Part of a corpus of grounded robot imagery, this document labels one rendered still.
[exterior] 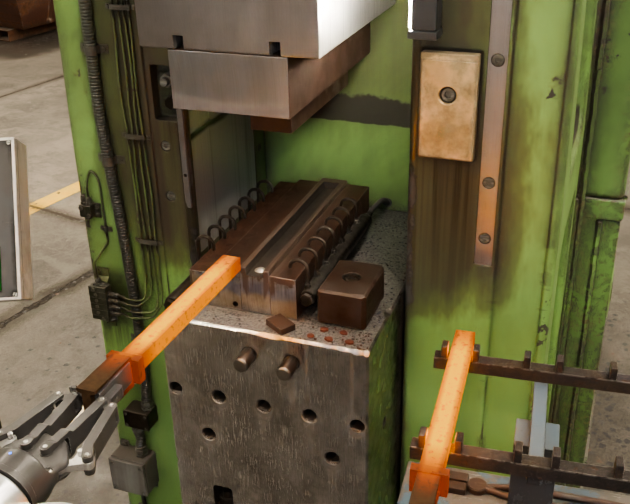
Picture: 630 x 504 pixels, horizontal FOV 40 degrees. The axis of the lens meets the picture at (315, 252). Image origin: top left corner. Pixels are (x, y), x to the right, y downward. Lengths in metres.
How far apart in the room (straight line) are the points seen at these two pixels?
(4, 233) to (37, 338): 1.78
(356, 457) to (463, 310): 0.32
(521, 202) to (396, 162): 0.45
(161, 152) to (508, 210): 0.64
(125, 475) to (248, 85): 1.03
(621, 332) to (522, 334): 1.76
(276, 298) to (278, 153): 0.52
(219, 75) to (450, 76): 0.35
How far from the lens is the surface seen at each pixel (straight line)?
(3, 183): 1.57
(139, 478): 2.03
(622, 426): 2.84
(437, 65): 1.36
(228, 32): 1.33
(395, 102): 1.79
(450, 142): 1.40
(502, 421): 1.67
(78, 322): 3.37
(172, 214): 1.67
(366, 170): 1.86
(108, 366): 1.10
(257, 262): 1.52
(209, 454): 1.66
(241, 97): 1.35
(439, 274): 1.52
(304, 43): 1.29
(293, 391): 1.49
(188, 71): 1.38
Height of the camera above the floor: 1.69
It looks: 27 degrees down
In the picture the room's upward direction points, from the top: 1 degrees counter-clockwise
